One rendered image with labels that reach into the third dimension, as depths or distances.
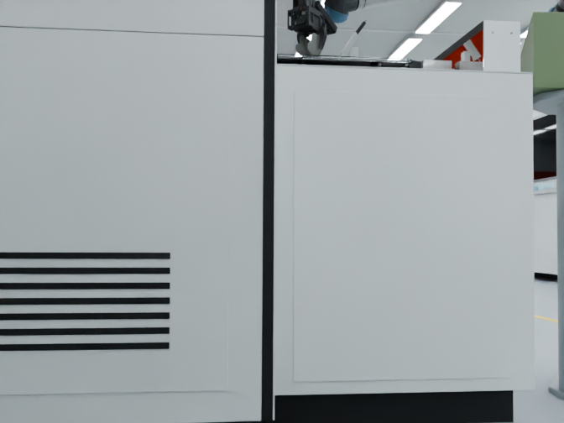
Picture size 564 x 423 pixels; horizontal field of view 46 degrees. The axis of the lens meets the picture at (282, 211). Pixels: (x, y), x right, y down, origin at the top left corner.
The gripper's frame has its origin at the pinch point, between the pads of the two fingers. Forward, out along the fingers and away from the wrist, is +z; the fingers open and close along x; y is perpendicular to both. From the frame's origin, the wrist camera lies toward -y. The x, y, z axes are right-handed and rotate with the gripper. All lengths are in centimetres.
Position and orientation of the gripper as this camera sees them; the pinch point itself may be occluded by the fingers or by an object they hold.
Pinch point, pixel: (311, 64)
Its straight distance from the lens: 190.3
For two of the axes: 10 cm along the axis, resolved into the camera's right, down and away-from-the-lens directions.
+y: -5.7, -0.3, -8.2
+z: -0.1, 10.0, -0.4
